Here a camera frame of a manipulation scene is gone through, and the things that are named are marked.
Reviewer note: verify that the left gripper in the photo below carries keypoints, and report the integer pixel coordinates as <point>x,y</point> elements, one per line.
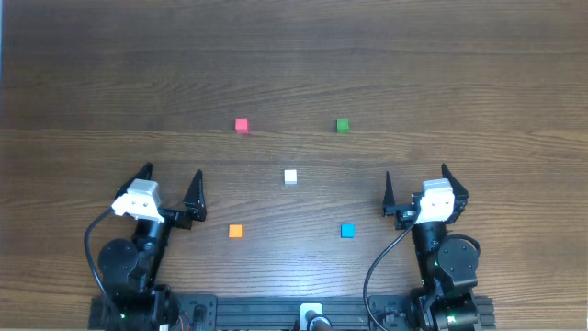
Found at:
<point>177,218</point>

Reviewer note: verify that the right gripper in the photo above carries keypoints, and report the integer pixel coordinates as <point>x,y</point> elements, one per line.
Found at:
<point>406,216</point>

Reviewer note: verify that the orange cube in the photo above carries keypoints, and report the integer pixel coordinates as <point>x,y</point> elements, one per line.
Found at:
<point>235,231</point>

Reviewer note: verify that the green cube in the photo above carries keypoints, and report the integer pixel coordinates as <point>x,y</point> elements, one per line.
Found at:
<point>342,125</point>

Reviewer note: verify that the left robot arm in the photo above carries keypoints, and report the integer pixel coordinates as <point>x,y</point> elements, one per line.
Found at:
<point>121,266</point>

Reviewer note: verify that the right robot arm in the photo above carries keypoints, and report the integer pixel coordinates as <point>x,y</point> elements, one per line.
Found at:
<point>452,271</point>

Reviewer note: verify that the blue cube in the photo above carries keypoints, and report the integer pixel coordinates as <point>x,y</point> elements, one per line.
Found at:
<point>347,231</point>

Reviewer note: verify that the red cube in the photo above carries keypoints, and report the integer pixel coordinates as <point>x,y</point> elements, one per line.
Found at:
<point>241,125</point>

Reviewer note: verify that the white cube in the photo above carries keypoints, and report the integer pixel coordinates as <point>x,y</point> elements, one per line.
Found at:
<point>290,176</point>

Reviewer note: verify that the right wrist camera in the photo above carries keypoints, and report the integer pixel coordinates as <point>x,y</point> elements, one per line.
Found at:
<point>435,202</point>

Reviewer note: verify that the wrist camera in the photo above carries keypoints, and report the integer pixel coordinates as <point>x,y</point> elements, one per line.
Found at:
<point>138,200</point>
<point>435,202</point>

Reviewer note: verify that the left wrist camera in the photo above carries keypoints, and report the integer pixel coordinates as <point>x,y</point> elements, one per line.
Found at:
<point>138,200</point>

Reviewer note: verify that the mounting rail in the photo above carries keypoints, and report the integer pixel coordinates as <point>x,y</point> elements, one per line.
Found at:
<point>262,312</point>

